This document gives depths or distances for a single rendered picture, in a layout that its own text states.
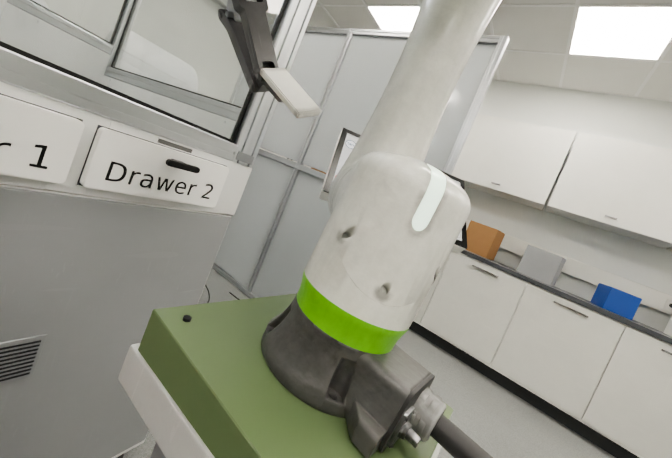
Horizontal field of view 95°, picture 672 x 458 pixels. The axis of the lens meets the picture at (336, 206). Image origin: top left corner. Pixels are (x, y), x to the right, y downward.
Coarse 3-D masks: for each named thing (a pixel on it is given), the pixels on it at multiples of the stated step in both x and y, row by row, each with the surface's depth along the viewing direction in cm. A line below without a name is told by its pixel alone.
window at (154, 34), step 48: (0, 0) 41; (48, 0) 45; (96, 0) 49; (144, 0) 54; (192, 0) 60; (48, 48) 47; (96, 48) 51; (144, 48) 57; (192, 48) 64; (144, 96) 60; (192, 96) 67; (240, 96) 77
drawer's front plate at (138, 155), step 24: (96, 144) 53; (120, 144) 56; (144, 144) 59; (96, 168) 54; (120, 168) 58; (144, 168) 61; (168, 168) 65; (216, 168) 75; (120, 192) 59; (144, 192) 63; (168, 192) 67; (192, 192) 72; (216, 192) 78
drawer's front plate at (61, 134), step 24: (0, 96) 42; (0, 120) 43; (24, 120) 45; (48, 120) 47; (72, 120) 49; (24, 144) 46; (48, 144) 48; (72, 144) 50; (0, 168) 44; (24, 168) 47; (48, 168) 49
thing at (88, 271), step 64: (0, 192) 47; (64, 192) 54; (0, 256) 49; (64, 256) 57; (128, 256) 67; (192, 256) 81; (0, 320) 52; (64, 320) 61; (128, 320) 73; (0, 384) 56; (64, 384) 66; (0, 448) 60; (64, 448) 71; (128, 448) 88
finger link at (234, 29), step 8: (224, 16) 33; (224, 24) 34; (232, 24) 33; (240, 24) 34; (232, 32) 33; (240, 32) 34; (232, 40) 34; (240, 40) 33; (240, 48) 33; (240, 56) 34; (248, 56) 34; (240, 64) 34; (248, 64) 33; (248, 72) 33; (248, 80) 34; (256, 88) 34
